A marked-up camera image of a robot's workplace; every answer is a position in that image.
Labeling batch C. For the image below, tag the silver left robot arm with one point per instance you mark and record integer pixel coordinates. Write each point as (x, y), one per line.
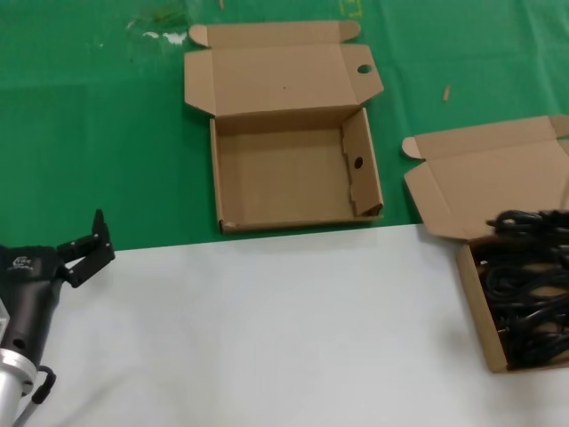
(9, 391)

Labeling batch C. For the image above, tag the cardboard box with round holes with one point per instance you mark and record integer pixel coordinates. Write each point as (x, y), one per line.
(289, 187)

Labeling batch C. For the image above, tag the green table cloth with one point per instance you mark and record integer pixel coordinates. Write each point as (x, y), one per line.
(89, 133)

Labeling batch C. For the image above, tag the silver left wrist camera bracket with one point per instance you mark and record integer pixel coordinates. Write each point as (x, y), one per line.
(3, 320)

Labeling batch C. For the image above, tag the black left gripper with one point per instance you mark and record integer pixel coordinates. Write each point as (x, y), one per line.
(31, 284)

